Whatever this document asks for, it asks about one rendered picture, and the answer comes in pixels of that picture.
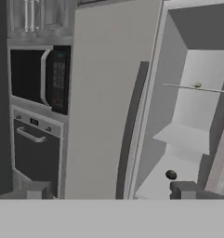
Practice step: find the black microwave oven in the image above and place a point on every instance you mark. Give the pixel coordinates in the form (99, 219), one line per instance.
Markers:
(25, 74)

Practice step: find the white fridge shelf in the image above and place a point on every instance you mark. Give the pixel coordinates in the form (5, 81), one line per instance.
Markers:
(184, 138)

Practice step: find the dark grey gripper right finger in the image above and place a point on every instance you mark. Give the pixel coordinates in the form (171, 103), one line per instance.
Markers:
(183, 187)

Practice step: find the white freezer door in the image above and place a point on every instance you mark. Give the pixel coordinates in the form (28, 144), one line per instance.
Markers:
(101, 102)

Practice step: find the white fridge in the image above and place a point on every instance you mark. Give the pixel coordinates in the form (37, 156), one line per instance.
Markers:
(166, 130)

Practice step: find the silver oven knob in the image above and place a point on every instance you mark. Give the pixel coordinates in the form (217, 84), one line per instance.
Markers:
(48, 128)
(18, 117)

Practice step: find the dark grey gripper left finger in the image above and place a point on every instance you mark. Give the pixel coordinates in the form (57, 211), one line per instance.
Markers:
(36, 187)

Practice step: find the small greenish fish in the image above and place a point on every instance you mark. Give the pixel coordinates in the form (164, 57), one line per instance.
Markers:
(196, 84)

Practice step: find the glass fridge shelf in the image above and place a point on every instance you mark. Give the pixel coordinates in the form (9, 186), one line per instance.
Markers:
(181, 86)

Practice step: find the grey glass-front cupboard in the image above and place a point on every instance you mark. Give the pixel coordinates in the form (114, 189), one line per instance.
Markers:
(51, 18)

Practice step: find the black built-in oven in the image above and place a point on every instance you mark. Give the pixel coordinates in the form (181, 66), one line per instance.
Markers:
(36, 155)

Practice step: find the dark round food item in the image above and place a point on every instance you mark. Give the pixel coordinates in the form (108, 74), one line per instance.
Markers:
(171, 174)

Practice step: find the white fridge door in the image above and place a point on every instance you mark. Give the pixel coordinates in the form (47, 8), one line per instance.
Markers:
(220, 161)

